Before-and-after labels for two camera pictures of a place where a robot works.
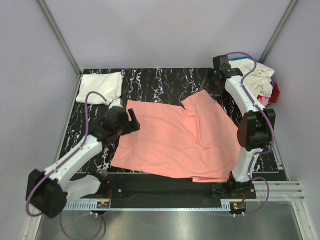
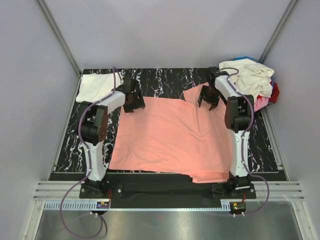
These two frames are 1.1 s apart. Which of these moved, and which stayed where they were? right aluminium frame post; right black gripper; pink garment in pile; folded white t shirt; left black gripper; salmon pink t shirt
Moved: right black gripper; left black gripper
Stayed: pink garment in pile; folded white t shirt; salmon pink t shirt; right aluminium frame post
